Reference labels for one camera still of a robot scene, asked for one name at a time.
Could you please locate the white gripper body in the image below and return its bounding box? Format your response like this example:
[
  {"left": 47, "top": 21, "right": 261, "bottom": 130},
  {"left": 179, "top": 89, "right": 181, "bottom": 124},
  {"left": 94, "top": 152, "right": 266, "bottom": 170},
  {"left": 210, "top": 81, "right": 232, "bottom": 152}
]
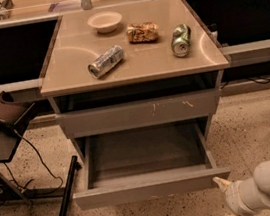
[{"left": 225, "top": 178, "right": 257, "bottom": 216}]

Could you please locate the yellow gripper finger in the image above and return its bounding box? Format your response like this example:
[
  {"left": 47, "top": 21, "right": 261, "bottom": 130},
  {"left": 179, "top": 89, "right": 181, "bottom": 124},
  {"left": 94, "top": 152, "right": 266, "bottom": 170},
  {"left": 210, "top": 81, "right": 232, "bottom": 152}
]
[{"left": 213, "top": 177, "right": 231, "bottom": 192}]

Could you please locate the grey drawer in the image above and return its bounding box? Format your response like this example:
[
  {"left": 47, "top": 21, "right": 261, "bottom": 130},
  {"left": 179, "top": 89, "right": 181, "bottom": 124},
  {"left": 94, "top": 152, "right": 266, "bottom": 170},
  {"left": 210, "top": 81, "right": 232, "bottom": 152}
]
[
  {"left": 73, "top": 120, "right": 230, "bottom": 210},
  {"left": 56, "top": 89, "right": 221, "bottom": 139}
]

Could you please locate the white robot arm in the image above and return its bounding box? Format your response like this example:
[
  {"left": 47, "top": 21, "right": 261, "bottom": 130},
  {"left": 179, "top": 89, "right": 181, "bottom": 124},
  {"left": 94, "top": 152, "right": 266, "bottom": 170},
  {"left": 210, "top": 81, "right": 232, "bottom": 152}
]
[{"left": 213, "top": 161, "right": 270, "bottom": 216}]

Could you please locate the grey drawer cabinet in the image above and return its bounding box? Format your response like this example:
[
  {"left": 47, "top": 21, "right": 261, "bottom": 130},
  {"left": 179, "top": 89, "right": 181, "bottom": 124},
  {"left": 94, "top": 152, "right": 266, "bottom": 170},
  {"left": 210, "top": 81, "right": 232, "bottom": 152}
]
[{"left": 40, "top": 0, "right": 229, "bottom": 155}]

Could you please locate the crushed green can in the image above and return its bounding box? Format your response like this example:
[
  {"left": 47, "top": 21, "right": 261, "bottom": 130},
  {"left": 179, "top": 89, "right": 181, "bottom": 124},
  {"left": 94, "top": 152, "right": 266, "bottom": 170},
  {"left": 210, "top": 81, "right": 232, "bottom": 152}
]
[{"left": 171, "top": 24, "right": 191, "bottom": 58}]

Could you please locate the black floor bar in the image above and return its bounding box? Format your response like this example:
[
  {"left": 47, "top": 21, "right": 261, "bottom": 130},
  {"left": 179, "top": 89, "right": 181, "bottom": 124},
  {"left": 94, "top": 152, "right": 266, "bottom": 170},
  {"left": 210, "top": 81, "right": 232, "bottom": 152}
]
[{"left": 59, "top": 155, "right": 78, "bottom": 216}]

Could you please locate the silver soda can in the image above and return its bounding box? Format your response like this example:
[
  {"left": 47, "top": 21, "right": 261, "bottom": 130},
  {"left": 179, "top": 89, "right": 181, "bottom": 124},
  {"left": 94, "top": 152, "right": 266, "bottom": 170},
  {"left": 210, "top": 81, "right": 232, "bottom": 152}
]
[{"left": 87, "top": 45, "right": 125, "bottom": 79}]

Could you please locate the crushed brown can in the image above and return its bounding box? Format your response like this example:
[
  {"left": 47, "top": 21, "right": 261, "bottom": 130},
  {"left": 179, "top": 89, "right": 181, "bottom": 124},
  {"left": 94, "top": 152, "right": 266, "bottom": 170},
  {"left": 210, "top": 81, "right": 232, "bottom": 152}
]
[{"left": 126, "top": 22, "right": 159, "bottom": 44}]

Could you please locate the white bowl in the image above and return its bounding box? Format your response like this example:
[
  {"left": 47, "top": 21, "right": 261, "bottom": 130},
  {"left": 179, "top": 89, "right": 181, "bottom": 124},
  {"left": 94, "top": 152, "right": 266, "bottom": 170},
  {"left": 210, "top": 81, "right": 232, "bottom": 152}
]
[{"left": 87, "top": 11, "right": 123, "bottom": 34}]

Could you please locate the dark side stand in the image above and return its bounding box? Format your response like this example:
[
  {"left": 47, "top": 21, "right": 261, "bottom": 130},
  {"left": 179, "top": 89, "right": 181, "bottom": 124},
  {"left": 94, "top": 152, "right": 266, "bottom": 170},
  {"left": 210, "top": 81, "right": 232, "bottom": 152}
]
[{"left": 0, "top": 91, "right": 37, "bottom": 203}]

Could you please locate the black cable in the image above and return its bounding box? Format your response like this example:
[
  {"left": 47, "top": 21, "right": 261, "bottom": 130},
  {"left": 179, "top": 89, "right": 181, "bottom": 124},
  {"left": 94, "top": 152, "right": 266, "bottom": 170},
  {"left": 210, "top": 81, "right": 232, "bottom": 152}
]
[{"left": 0, "top": 125, "right": 66, "bottom": 203}]

